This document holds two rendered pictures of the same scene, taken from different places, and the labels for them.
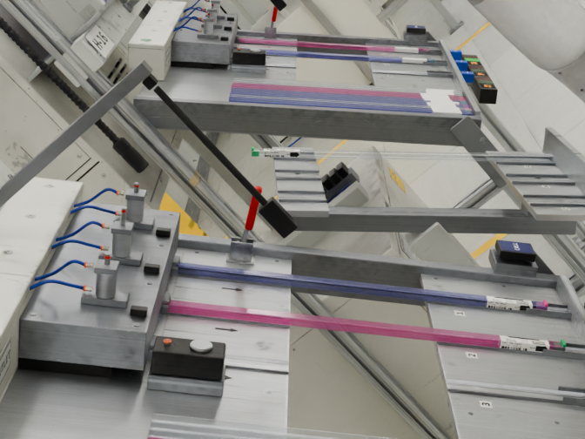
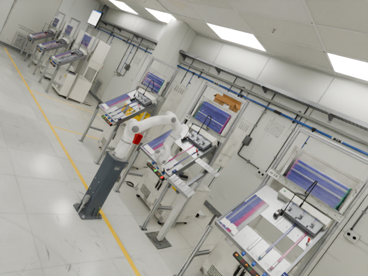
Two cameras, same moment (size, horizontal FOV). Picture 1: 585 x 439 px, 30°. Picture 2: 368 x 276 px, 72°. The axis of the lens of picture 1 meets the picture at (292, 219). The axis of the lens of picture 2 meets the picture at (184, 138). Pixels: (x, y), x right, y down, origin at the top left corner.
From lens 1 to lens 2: 3.73 m
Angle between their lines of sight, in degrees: 112
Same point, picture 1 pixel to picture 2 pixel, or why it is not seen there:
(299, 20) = not seen: outside the picture
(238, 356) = (184, 144)
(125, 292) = (192, 137)
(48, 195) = (211, 138)
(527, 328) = (167, 165)
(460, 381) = not seen: hidden behind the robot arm
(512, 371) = not seen: hidden behind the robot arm
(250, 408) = (178, 142)
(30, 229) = (205, 134)
